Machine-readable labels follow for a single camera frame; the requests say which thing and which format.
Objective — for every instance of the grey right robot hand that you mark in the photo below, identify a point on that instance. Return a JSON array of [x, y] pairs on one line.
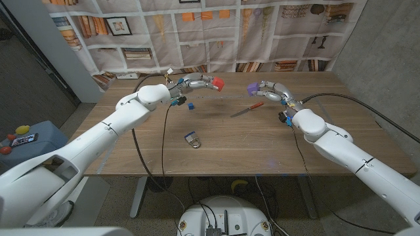
[[280, 93]]

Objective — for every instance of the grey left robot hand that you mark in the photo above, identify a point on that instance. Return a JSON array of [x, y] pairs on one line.
[[193, 83]]

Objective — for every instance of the red magnetic block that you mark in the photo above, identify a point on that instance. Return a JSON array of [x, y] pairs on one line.
[[219, 83]]

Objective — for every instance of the purple magnetic block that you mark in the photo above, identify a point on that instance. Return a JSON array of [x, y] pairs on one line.
[[252, 88]]

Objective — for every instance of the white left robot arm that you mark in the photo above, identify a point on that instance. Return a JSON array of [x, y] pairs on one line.
[[92, 147]]

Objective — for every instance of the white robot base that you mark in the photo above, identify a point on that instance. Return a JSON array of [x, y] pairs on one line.
[[226, 213]]

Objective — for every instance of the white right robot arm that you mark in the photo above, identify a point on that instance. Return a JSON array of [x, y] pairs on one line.
[[354, 157]]

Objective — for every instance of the yellow toy banana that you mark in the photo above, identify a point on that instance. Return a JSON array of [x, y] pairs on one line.
[[239, 183]]

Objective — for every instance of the yellow toy lemon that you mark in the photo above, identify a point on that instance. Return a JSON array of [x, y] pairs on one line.
[[22, 129]]

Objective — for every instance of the small red toy fruit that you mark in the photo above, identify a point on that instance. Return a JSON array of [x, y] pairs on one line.
[[11, 137]]

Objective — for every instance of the small blue cube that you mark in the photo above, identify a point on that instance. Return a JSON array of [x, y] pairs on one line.
[[190, 106]]

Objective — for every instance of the printed bookshelf backdrop cloth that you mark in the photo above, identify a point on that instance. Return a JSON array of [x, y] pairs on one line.
[[203, 39]]

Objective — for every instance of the silver padlock with blue base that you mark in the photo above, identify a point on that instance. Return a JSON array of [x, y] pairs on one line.
[[192, 138]]

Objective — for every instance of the white power strip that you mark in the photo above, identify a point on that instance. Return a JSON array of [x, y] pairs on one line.
[[128, 76]]

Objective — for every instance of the black round floor object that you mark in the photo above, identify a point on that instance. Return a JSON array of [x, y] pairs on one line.
[[159, 183]]

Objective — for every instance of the grey table leg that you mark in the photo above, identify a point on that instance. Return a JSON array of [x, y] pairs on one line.
[[308, 196]]

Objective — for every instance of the white table leg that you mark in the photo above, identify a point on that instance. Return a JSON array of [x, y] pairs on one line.
[[138, 196]]

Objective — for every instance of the blue-grey ottoman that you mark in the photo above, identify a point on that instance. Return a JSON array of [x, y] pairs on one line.
[[36, 150]]

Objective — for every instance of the white sneaker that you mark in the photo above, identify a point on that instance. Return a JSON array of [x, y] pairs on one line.
[[55, 214]]

